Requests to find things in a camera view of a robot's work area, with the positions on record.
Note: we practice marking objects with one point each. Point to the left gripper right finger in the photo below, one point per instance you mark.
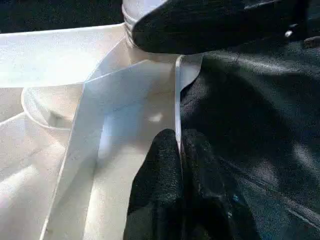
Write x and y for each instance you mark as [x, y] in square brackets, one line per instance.
[212, 200]

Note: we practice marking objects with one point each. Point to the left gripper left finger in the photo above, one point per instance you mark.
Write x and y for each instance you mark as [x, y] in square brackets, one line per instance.
[157, 195]

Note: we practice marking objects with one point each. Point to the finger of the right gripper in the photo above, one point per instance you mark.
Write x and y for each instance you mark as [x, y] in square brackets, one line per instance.
[215, 25]

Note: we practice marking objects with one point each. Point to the white plastic table leg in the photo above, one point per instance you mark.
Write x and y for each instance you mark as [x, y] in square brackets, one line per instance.
[134, 12]

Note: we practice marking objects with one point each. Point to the white plastic table top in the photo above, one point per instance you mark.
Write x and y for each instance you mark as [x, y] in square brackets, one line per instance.
[100, 115]

